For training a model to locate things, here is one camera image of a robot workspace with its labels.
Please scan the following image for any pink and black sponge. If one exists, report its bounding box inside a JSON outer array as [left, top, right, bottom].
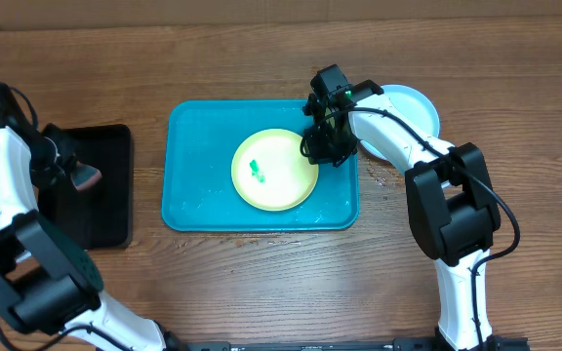
[[70, 162, 102, 191]]

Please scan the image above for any yellow green plate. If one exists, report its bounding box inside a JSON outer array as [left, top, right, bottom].
[[231, 129, 319, 212]]

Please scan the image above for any light blue plate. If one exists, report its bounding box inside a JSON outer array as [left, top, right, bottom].
[[349, 85, 453, 173]]

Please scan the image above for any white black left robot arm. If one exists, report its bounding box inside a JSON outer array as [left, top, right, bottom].
[[0, 82, 181, 350]]

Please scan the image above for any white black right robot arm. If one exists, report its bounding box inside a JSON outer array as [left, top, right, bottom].
[[301, 64, 530, 350]]

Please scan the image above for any black rectangular tray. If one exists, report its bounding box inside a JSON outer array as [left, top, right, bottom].
[[38, 124, 134, 250]]

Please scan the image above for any teal plastic tray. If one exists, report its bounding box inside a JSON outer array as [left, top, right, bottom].
[[161, 99, 359, 232]]

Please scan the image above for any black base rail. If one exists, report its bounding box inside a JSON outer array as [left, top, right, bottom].
[[182, 335, 531, 351]]

